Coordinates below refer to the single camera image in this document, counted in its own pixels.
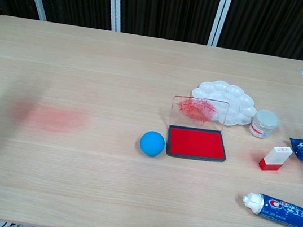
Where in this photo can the small white round lid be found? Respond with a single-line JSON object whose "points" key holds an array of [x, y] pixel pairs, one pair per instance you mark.
{"points": [[264, 123]]}

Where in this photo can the small red white object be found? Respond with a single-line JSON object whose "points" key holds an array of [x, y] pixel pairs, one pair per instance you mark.
{"points": [[274, 157]]}

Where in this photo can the blue Crest toothpaste tube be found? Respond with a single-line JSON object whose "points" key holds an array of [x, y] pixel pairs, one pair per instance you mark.
{"points": [[282, 211]]}

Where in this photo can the red ink pad clear lid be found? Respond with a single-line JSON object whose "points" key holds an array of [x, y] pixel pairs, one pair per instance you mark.
{"points": [[195, 144]]}

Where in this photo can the white flower paint palette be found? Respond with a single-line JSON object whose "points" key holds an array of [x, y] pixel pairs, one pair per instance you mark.
{"points": [[228, 92]]}

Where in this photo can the blue ball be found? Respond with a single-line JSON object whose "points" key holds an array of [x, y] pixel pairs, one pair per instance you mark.
{"points": [[152, 144]]}

